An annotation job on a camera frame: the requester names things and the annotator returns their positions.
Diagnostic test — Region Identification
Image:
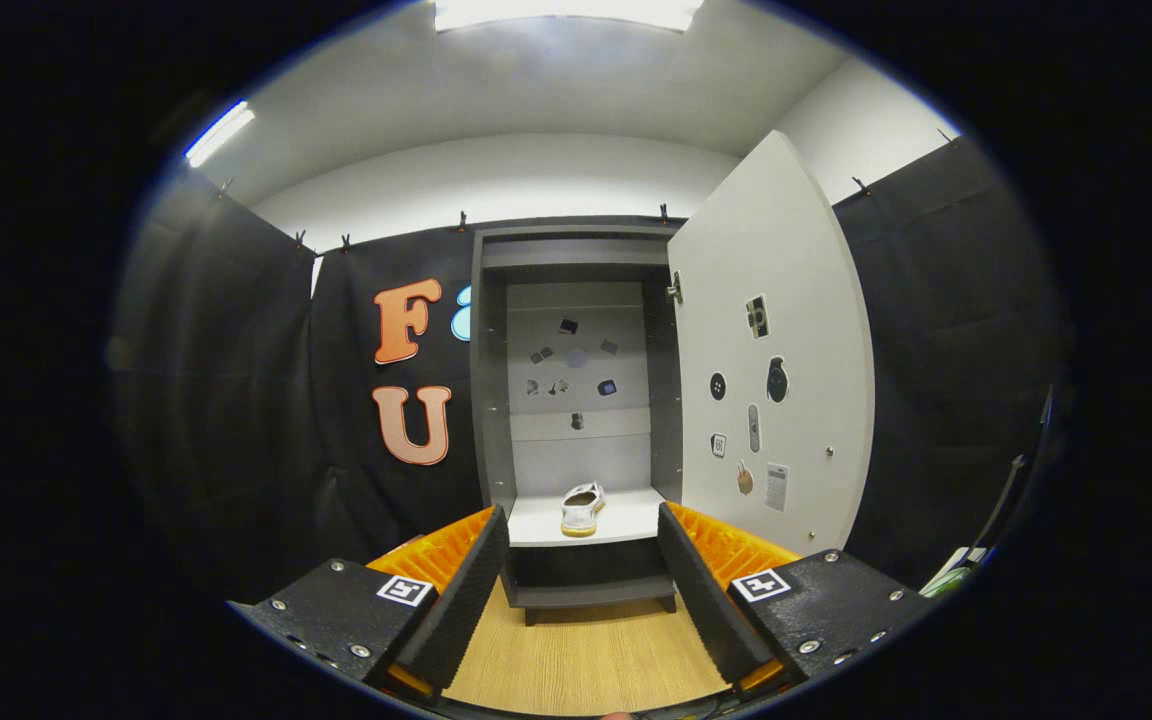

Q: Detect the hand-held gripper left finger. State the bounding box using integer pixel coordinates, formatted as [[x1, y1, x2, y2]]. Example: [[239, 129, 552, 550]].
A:
[[228, 503, 512, 701]]

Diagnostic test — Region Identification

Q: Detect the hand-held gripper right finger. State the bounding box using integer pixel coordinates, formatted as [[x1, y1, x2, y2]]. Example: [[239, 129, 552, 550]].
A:
[[658, 500, 940, 696]]

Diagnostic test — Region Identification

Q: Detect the white canvas shoe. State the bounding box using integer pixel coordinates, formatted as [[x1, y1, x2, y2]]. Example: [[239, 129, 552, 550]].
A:
[[560, 482, 607, 538]]

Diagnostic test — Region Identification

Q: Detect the beige shoe cabinet door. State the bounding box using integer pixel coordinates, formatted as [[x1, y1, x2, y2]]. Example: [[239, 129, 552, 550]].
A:
[[666, 130, 877, 558]]

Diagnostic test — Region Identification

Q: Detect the white flat board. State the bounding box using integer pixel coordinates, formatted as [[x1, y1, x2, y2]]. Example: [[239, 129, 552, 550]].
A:
[[921, 545, 989, 599]]

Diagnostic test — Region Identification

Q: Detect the black backdrop cloth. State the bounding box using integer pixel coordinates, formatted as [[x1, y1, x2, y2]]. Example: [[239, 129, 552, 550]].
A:
[[111, 130, 1072, 606]]

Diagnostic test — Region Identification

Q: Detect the row of black cloth clips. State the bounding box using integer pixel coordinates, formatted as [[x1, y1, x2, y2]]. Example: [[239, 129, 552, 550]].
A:
[[221, 125, 957, 256]]

